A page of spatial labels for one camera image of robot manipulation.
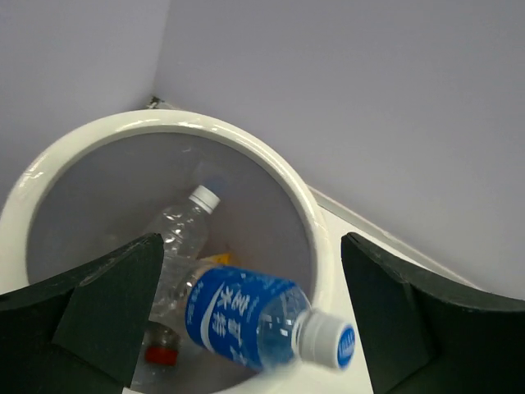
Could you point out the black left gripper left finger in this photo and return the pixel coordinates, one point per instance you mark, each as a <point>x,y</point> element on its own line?
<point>81,331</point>

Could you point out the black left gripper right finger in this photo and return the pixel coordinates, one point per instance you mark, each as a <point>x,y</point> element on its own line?
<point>424,333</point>

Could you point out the red cap milk bottle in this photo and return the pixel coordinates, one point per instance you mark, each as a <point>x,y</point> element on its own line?
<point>157,358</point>

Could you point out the clear bottle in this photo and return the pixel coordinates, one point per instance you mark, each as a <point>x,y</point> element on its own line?
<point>184,230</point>

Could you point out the blue label water bottle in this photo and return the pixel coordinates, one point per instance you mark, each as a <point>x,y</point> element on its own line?
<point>263,322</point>

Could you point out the white round bin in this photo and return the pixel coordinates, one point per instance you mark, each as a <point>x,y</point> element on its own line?
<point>97,187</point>

